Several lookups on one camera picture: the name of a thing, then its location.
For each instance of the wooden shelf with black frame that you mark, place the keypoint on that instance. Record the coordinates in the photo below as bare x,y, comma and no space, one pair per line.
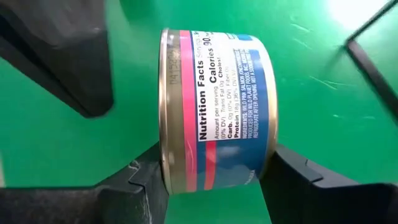
373,74

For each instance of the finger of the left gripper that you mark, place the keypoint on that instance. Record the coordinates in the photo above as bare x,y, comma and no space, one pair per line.
62,46

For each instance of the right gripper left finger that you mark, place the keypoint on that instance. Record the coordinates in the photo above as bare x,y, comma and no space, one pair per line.
93,205

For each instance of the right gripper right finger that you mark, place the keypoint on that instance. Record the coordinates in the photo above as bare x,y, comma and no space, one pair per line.
326,205

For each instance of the green table mat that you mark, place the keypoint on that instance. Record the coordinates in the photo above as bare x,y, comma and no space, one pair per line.
311,109

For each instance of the gold-lid pink salmon can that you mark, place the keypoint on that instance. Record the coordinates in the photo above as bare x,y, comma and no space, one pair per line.
217,109

